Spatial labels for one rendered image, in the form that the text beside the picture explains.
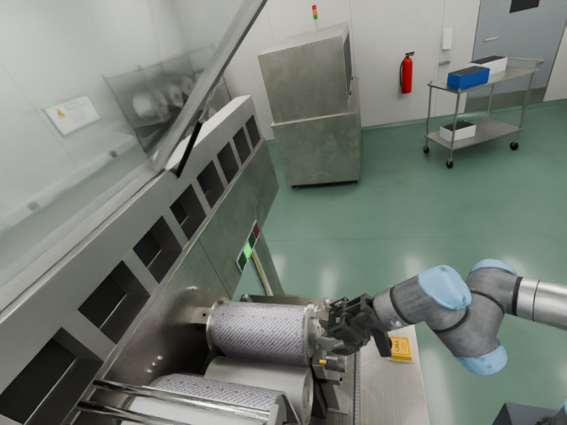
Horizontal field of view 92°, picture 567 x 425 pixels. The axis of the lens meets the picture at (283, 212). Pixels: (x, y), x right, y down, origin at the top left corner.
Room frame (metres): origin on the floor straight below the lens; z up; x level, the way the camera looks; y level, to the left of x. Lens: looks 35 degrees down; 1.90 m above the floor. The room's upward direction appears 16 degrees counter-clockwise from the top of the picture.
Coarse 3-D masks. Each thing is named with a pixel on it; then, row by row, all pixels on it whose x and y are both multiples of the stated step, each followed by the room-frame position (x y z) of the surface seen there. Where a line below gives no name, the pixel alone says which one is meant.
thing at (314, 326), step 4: (312, 316) 0.43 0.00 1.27; (312, 320) 0.41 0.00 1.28; (316, 320) 0.40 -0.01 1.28; (312, 324) 0.40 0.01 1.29; (316, 324) 0.40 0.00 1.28; (312, 328) 0.39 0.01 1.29; (316, 328) 0.39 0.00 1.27; (320, 328) 0.41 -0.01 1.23; (308, 332) 0.38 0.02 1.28; (312, 332) 0.38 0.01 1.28; (316, 332) 0.38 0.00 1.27; (320, 332) 0.40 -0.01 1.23; (308, 336) 0.37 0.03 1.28; (312, 336) 0.37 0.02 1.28; (316, 336) 0.38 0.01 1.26; (312, 340) 0.37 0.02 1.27; (312, 344) 0.36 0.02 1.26; (316, 344) 0.36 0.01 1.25; (312, 348) 0.36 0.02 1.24; (316, 348) 0.36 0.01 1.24
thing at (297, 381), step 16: (208, 368) 0.39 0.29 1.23; (224, 368) 0.38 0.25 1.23; (240, 368) 0.37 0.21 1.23; (256, 368) 0.36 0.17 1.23; (272, 368) 0.35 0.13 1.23; (288, 368) 0.34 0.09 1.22; (304, 368) 0.34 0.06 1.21; (240, 384) 0.33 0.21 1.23; (256, 384) 0.32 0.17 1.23; (272, 384) 0.31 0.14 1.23; (288, 384) 0.30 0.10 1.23; (304, 384) 0.29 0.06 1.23; (304, 400) 0.28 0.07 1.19; (304, 416) 0.26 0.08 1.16
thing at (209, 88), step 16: (256, 0) 0.55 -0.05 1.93; (256, 16) 0.58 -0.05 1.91; (240, 32) 0.57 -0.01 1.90; (224, 64) 0.59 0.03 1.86; (208, 80) 0.60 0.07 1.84; (192, 112) 0.63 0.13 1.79; (176, 144) 0.67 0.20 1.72; (192, 144) 0.68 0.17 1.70; (160, 160) 0.68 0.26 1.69; (176, 176) 0.71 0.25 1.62; (128, 192) 0.60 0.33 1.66; (112, 208) 0.54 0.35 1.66; (96, 224) 0.50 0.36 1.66; (80, 240) 0.45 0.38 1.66; (32, 272) 0.38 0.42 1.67; (16, 288) 0.35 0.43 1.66; (0, 304) 0.32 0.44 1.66
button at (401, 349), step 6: (390, 336) 0.50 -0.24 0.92; (396, 336) 0.49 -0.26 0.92; (396, 342) 0.47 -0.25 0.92; (402, 342) 0.47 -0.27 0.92; (408, 342) 0.46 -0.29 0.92; (396, 348) 0.46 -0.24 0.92; (402, 348) 0.45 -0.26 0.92; (408, 348) 0.44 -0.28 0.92; (396, 354) 0.44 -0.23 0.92; (402, 354) 0.43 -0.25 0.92; (408, 354) 0.43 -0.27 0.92
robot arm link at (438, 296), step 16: (432, 272) 0.29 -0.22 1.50; (448, 272) 0.28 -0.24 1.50; (400, 288) 0.31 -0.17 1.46; (416, 288) 0.29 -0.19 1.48; (432, 288) 0.27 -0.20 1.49; (448, 288) 0.25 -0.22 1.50; (464, 288) 0.26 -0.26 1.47; (400, 304) 0.28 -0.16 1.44; (416, 304) 0.27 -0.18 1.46; (432, 304) 0.25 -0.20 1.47; (448, 304) 0.24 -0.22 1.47; (464, 304) 0.24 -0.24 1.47; (416, 320) 0.26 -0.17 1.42; (432, 320) 0.25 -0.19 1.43; (448, 320) 0.24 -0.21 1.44
